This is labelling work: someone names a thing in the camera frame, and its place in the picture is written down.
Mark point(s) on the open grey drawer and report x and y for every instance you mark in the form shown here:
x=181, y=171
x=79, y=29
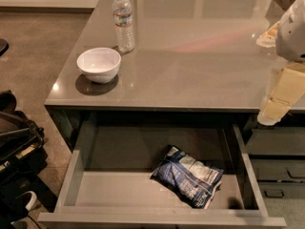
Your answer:
x=109, y=185

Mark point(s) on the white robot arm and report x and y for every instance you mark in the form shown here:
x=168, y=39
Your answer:
x=290, y=40

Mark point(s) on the blue chip bag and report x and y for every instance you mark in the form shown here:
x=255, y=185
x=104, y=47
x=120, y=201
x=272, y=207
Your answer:
x=193, y=182

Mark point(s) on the black bag on floor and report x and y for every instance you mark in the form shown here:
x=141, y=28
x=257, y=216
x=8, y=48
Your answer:
x=22, y=158

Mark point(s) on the dark closed lower drawers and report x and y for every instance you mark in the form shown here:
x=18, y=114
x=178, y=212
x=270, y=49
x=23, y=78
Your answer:
x=278, y=159

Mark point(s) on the clear plastic water bottle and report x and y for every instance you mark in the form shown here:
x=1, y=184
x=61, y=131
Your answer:
x=122, y=18

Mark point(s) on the white bowl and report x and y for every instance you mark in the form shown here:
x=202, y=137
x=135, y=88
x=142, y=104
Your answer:
x=99, y=65

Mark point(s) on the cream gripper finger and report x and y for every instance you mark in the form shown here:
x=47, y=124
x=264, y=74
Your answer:
x=287, y=87
x=267, y=38

